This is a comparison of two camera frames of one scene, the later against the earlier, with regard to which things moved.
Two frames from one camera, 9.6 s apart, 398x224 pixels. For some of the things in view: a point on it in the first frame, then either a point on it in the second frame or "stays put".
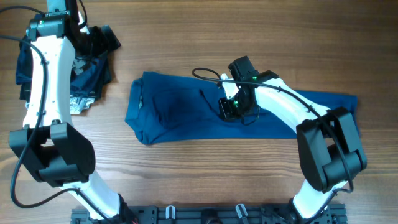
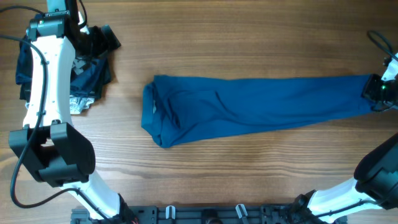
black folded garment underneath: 96,40 stays put
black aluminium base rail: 211,214 stays put
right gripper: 227,114 to 371,91
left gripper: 104,46 stays put
